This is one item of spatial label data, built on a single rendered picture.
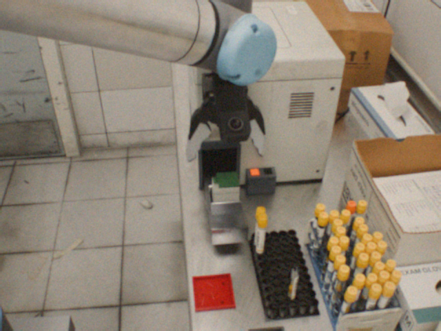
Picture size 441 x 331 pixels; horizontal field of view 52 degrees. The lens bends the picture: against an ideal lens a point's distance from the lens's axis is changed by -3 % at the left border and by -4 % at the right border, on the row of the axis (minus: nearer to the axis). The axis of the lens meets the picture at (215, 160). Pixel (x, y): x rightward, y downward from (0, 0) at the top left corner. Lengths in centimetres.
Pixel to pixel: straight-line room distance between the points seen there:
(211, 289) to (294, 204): 27
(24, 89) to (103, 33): 197
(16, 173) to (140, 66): 85
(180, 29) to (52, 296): 162
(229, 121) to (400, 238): 32
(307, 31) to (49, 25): 64
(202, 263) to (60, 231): 139
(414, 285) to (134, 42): 58
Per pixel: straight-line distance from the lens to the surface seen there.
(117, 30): 43
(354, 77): 136
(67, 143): 252
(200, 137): 79
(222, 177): 86
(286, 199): 99
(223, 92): 72
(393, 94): 121
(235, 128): 69
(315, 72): 87
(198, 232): 91
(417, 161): 102
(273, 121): 91
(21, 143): 257
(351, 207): 83
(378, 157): 97
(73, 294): 196
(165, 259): 200
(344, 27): 130
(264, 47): 51
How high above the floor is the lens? 156
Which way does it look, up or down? 40 degrees down
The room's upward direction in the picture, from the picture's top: straight up
